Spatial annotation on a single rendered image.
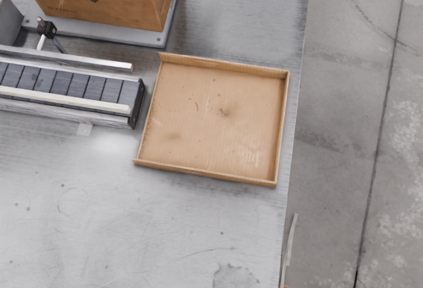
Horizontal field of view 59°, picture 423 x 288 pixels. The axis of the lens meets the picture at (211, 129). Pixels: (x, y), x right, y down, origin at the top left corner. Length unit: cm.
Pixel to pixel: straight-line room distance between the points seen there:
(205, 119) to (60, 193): 35
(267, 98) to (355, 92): 107
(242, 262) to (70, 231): 35
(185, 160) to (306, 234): 94
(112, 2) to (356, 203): 128
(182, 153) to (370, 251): 110
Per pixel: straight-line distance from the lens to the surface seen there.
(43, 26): 86
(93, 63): 79
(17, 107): 93
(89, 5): 93
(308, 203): 167
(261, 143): 82
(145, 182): 81
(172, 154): 81
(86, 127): 88
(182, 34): 95
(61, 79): 90
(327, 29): 203
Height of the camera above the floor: 161
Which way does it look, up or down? 70 degrees down
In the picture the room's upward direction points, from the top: 4 degrees counter-clockwise
